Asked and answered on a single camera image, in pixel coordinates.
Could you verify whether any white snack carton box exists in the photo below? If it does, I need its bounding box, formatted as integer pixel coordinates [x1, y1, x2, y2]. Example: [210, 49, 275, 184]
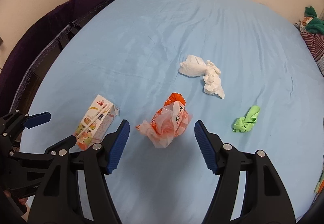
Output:
[74, 95, 120, 150]

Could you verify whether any orange white plastic bag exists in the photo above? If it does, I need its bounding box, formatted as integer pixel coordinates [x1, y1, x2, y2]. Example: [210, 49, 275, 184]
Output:
[136, 92, 192, 148]

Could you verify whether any green crumpled wrapper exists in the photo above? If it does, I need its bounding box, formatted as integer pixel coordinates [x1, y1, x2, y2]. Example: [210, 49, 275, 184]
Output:
[233, 106, 260, 133]

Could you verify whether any purple velvet covered bench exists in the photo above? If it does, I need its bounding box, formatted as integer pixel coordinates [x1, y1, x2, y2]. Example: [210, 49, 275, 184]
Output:
[1, 0, 115, 115]

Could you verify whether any white crumpled tissue far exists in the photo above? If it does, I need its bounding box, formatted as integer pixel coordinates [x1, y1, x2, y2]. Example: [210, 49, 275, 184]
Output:
[178, 54, 225, 99]

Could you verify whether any light blue bed sheet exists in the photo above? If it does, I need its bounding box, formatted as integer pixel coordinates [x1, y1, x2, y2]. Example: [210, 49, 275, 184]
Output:
[20, 0, 323, 223]

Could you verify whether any striped folded quilt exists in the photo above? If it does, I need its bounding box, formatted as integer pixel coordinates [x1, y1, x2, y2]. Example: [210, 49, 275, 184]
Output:
[296, 17, 324, 75]

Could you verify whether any green knitted sweater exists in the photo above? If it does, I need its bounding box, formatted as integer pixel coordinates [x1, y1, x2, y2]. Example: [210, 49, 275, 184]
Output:
[305, 6, 324, 35]

